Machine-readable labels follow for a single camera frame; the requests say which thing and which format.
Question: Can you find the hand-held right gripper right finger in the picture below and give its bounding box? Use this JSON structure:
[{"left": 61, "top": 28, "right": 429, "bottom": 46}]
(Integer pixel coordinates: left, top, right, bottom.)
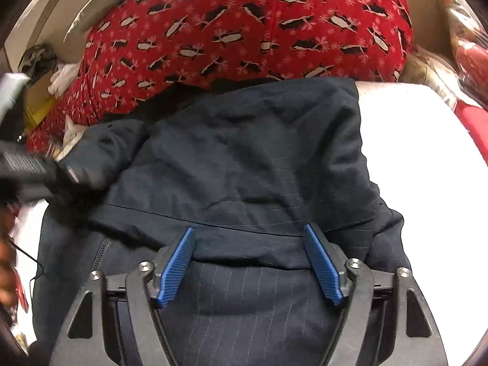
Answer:
[{"left": 303, "top": 223, "right": 433, "bottom": 366}]

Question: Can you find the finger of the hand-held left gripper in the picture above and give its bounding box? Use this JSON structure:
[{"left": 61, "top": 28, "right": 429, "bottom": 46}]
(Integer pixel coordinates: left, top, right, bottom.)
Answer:
[{"left": 53, "top": 161, "right": 105, "bottom": 192}]

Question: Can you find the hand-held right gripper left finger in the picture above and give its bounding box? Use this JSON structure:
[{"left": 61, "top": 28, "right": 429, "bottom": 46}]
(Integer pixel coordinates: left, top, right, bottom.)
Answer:
[{"left": 57, "top": 227, "right": 197, "bottom": 366}]

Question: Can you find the navy pinstripe garment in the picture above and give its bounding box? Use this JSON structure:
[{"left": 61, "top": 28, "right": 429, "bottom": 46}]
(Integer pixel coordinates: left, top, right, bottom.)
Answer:
[{"left": 32, "top": 76, "right": 413, "bottom": 366}]

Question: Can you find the white plastic bag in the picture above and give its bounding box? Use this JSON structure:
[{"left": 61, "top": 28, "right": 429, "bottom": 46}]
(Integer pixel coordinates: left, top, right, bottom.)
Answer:
[{"left": 52, "top": 115, "right": 91, "bottom": 160}]

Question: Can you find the yellow packet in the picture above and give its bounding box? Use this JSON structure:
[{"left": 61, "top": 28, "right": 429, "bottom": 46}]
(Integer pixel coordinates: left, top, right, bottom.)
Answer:
[{"left": 23, "top": 95, "right": 58, "bottom": 131}]

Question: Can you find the grey plastic packet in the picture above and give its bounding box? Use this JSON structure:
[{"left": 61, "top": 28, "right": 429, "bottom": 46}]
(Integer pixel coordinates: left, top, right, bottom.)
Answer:
[{"left": 0, "top": 73, "right": 31, "bottom": 123}]

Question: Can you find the white crumpled cloth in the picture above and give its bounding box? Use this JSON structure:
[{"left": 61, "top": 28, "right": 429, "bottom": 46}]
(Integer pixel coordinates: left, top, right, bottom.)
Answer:
[{"left": 46, "top": 63, "right": 81, "bottom": 97}]

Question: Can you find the camouflage cloth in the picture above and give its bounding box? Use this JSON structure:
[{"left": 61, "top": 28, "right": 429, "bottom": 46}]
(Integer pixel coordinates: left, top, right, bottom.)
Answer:
[{"left": 18, "top": 44, "right": 58, "bottom": 82}]

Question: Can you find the cardboard box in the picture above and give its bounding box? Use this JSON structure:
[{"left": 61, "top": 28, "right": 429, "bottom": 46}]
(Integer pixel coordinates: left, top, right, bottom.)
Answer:
[{"left": 4, "top": 0, "right": 113, "bottom": 75}]

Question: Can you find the grey cardboard flap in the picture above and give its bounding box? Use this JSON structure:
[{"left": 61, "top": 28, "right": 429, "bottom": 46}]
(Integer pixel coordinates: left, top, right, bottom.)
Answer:
[{"left": 65, "top": 0, "right": 163, "bottom": 41}]

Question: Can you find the red cloth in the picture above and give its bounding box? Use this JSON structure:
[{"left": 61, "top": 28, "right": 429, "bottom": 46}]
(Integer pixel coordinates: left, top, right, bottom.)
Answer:
[{"left": 452, "top": 97, "right": 488, "bottom": 157}]

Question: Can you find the red penguin print blanket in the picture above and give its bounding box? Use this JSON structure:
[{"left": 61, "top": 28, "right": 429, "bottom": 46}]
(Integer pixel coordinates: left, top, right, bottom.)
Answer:
[{"left": 25, "top": 0, "right": 415, "bottom": 155}]

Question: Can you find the brown cardboard panel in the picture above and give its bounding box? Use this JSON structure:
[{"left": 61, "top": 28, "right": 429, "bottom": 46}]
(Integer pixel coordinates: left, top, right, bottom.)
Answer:
[{"left": 396, "top": 0, "right": 456, "bottom": 59}]

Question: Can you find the thin black cord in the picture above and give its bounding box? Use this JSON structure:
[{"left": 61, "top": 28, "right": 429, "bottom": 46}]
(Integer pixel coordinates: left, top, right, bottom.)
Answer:
[{"left": 7, "top": 236, "right": 45, "bottom": 285}]

